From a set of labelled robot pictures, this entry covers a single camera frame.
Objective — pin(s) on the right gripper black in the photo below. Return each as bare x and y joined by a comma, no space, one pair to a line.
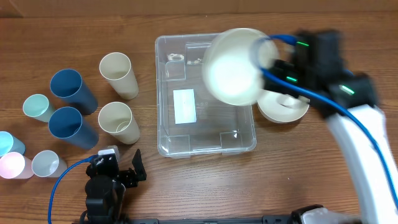
276,66

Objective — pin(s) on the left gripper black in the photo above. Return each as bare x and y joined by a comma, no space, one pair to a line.
132,179

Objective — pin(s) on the light blue small cup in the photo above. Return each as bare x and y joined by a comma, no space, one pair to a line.
9,143

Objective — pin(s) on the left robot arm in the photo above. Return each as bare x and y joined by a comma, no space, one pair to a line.
107,185

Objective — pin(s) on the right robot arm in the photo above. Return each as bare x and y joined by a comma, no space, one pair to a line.
349,104

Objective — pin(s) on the clear plastic storage container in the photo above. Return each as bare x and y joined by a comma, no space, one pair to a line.
220,127

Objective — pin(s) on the cream tall cup lower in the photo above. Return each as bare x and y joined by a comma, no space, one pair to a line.
117,119

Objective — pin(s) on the cream tall cup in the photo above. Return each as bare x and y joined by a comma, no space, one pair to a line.
116,68
117,119

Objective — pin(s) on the white label sticker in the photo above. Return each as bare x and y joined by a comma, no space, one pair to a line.
184,106

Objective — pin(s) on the dark blue tall cup lower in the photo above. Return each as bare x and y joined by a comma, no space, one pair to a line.
69,125

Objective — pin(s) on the dark blue tall cup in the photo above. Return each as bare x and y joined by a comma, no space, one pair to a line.
68,85
69,125

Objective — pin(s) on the grey small cup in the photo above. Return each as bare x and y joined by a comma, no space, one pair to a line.
48,164

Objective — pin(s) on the cream tall cup upper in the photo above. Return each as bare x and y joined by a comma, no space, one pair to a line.
116,68

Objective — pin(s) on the dark blue tall cup upper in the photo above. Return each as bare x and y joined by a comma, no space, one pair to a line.
68,85

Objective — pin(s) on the mint green small cup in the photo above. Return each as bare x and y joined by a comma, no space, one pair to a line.
39,107

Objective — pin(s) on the pink small cup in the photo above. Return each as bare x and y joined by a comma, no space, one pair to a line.
16,166

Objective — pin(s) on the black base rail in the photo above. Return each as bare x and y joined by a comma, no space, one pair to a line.
266,219

